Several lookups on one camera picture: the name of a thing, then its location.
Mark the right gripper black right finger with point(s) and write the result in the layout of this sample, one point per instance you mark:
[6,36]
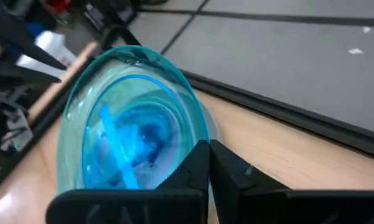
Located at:
[283,208]

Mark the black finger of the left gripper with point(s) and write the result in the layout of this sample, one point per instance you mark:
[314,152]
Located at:
[15,39]
[15,76]

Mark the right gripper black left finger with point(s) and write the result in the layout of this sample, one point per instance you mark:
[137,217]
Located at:
[143,208]

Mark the translucent teal plastic plate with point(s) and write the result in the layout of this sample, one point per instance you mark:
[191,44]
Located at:
[81,124]

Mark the white box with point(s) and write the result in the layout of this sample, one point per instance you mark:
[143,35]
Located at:
[53,43]

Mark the wooden plank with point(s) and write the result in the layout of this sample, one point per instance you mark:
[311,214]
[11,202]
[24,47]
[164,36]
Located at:
[62,82]

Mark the red box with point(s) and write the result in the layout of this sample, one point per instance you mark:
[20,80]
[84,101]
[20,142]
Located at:
[59,4]

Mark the black floor equipment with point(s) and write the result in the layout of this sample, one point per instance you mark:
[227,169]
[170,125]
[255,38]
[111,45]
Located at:
[118,12]

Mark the white paper scrap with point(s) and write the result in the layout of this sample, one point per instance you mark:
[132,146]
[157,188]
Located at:
[355,51]

